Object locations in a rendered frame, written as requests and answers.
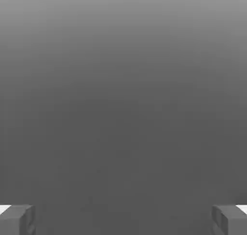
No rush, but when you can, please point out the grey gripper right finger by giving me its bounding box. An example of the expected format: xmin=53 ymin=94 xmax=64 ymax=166
xmin=211 ymin=204 xmax=247 ymax=235

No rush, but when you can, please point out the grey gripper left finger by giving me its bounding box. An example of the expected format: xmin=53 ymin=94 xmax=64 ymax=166
xmin=0 ymin=204 xmax=37 ymax=235

